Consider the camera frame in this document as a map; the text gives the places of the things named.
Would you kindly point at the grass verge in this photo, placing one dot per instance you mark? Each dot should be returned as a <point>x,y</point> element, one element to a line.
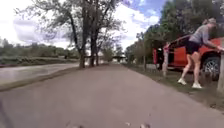
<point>166,79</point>

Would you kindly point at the red car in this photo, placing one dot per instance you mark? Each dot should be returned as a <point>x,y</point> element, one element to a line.
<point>181,55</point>

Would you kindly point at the grey-brown asphalt path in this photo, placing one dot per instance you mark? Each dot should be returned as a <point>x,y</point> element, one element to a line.
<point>100,96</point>

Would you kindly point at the tall dark-trunked tree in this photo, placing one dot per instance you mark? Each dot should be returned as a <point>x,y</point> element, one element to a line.
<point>93,46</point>
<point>82,50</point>

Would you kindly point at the wooden post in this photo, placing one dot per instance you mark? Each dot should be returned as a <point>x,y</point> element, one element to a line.
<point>221,73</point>
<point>165,63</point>

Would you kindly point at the grassy bank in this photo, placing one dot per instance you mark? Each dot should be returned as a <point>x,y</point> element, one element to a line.
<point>26,61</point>

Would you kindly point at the dark verge strip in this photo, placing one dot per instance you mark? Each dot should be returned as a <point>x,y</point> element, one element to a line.
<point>33,80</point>

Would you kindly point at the person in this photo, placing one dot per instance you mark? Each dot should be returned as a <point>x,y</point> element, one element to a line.
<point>196,40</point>

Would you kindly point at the wood beyond road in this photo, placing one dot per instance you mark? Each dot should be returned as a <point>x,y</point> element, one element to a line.
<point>33,50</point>

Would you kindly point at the pale grey road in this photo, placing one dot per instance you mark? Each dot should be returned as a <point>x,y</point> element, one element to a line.
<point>26,71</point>

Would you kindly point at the robot's own part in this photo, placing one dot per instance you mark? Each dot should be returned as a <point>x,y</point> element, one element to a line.
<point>144,126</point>

